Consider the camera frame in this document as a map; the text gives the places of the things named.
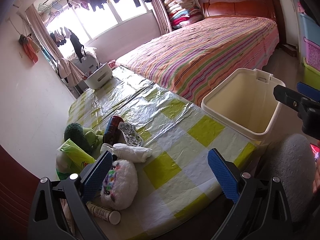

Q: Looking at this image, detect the white fluffy plush toy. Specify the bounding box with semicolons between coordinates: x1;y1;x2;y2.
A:
100;159;138;211

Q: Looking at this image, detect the green tissue pack bag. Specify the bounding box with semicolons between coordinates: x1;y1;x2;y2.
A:
56;139;95;180

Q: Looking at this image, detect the dark green plush toy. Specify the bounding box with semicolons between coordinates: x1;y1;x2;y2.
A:
64;123;103;159

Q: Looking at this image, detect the white tablet tube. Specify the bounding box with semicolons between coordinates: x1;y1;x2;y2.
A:
86;202;121;225

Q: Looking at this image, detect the dark medicine bottle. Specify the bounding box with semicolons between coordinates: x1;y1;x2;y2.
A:
103;115;124;146

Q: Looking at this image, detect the silver pill blister pack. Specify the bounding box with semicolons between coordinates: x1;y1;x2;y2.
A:
118;122;144;146

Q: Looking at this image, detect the white plastic trash bin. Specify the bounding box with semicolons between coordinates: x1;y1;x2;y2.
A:
201;68;286;142

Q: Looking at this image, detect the person's right hand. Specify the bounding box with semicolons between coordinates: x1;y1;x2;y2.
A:
312;158;320;194

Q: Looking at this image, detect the green storage box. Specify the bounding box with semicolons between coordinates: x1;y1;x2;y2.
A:
303;57;320;90

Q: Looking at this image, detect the purple plastic basket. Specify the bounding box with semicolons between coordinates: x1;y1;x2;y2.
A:
304;37;320;71

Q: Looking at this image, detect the grey chair cushion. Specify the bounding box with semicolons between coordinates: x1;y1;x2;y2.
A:
263;134;316;221

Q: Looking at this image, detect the blue storage box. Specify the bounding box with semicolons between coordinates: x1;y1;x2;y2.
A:
299;13;319;58

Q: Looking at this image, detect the red wooden door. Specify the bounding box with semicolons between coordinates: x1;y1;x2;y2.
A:
1;147;39;239

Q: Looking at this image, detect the white storage basket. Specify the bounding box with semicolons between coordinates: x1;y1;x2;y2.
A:
84;63;112;90

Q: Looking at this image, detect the red wooden headboard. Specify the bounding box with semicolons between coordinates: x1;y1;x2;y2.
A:
198;0;287;44

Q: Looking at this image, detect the striped bed cover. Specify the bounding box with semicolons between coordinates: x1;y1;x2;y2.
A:
116;17;279;105

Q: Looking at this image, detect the left pink curtain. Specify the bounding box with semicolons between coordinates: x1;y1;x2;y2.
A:
25;4;85;87

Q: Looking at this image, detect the pink curtain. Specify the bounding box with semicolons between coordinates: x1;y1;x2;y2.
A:
151;0;172;35
25;4;85;87

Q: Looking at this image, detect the white washing machine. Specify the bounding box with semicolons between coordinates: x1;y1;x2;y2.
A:
71;54;100;80

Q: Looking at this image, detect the stack of folded quilts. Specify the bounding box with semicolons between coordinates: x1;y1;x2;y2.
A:
163;0;203;30

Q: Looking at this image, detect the right pink curtain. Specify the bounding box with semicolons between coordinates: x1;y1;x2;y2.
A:
151;0;172;35

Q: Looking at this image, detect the orange cloth on wall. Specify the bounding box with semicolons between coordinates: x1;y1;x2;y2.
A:
18;34;39;64

